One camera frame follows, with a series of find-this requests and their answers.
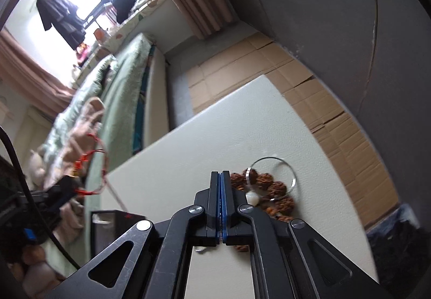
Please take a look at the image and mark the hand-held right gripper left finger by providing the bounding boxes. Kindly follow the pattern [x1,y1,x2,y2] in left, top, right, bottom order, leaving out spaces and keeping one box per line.
[44,171,222,299]

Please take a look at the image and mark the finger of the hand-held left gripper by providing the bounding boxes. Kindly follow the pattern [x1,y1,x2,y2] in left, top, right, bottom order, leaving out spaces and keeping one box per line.
[44,176,83,215]

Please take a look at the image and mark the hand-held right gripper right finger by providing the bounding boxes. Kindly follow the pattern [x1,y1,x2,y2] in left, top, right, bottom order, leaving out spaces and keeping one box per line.
[221,170,394,299]

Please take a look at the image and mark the red string bracelet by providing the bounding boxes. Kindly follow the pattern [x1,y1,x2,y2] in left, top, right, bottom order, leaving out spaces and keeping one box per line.
[72,131,130,212]

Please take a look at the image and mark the brown seed bead bracelet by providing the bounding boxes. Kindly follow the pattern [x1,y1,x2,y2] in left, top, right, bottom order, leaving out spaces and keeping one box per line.
[230,169,297,252]

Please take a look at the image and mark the black jewelry box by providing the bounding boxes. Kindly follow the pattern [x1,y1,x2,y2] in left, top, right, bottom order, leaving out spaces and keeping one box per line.
[90,209,149,261]

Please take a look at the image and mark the person's left hand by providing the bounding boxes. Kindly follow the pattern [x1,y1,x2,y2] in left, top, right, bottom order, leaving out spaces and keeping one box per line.
[18,245,66,298]

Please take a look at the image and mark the beige plush toy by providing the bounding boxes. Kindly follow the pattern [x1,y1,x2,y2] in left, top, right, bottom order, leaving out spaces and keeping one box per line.
[27,149,48,192]

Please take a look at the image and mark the clear glass bangle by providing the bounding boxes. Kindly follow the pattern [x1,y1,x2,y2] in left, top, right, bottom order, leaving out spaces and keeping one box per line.
[245,157,297,201]

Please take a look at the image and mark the pale green quilt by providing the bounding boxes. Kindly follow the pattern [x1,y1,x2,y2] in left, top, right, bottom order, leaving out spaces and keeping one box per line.
[40,55,118,178]

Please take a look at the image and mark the bed with green sheet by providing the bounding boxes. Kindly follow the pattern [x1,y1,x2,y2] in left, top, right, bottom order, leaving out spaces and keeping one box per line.
[40,33,171,273]

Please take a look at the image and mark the flattened cardboard sheets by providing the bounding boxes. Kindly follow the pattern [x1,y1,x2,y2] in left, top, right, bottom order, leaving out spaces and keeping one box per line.
[183,31,401,229]

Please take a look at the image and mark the pink toy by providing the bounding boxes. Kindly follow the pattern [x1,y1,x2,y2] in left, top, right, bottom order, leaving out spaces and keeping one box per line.
[76,43,90,64]

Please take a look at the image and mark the dark blue bag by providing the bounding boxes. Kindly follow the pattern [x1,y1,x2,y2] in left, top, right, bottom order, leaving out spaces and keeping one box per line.
[366,203,423,256]

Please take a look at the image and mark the hanging dark clothes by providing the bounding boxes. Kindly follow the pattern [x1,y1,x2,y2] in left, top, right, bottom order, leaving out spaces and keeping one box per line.
[35,0,86,50]

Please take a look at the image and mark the floral window seat cushion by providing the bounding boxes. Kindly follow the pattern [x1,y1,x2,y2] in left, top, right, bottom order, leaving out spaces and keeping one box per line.
[71,0,167,87]

